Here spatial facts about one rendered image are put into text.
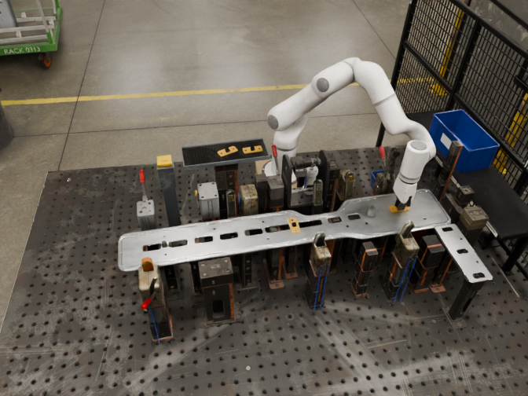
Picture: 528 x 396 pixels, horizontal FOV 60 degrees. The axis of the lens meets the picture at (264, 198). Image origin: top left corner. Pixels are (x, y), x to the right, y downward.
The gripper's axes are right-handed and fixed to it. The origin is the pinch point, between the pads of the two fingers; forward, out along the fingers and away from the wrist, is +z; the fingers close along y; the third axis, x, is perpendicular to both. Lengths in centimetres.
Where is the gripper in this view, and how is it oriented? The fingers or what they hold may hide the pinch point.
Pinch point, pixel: (400, 204)
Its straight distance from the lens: 204.5
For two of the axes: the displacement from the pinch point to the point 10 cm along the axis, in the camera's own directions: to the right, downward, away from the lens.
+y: 2.2, 6.8, -7.0
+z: -0.2, 7.2, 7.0
